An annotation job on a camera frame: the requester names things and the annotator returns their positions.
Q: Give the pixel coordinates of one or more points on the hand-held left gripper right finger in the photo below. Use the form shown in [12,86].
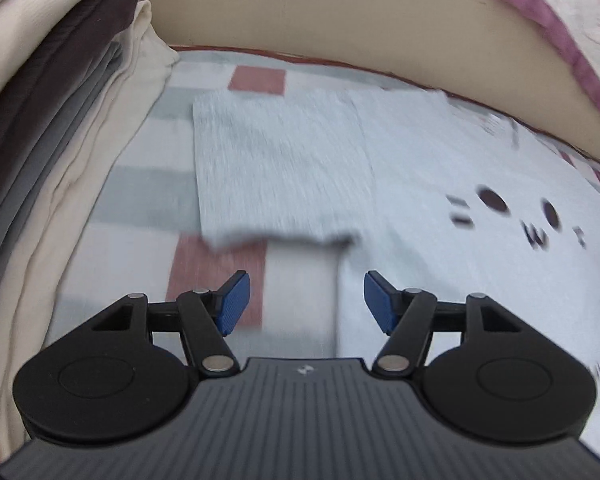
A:
[380,302]

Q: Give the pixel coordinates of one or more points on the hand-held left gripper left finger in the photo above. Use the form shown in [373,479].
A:
[235,305]

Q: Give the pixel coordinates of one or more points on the light grey printed t-shirt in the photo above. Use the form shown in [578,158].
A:
[430,170]

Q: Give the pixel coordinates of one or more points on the stack of folded clothes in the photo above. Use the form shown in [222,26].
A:
[40,285]

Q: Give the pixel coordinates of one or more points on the grey folded garment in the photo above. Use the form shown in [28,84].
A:
[45,160]

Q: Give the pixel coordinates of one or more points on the dark brown folded garment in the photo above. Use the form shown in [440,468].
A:
[55,85]

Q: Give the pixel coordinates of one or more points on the cream folded garment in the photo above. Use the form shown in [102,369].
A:
[30,10]

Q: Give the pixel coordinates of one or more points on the white bear print quilt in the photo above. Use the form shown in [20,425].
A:
[595,0]

